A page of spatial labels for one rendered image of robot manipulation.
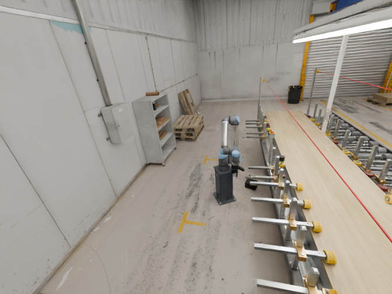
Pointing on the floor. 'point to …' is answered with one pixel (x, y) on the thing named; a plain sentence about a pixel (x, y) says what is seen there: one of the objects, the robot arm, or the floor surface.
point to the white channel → (342, 38)
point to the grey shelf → (156, 148)
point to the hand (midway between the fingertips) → (237, 177)
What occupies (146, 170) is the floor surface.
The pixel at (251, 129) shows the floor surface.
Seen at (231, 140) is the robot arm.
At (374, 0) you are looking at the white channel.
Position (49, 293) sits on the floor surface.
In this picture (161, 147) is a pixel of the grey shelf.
